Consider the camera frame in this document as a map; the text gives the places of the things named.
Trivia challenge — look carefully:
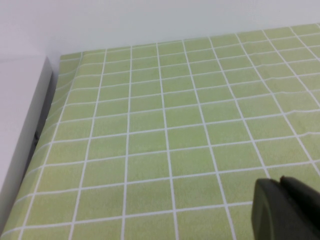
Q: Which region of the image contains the white side board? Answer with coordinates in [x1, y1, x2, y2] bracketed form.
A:
[0, 56, 54, 219]

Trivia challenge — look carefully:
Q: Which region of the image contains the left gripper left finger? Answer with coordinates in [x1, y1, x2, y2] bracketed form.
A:
[251, 177, 320, 240]

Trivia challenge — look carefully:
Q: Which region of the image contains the green checkered tablecloth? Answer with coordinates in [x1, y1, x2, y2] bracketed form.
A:
[0, 22, 320, 240]

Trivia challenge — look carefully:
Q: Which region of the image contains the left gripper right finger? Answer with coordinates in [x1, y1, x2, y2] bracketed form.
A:
[279, 175, 320, 211]

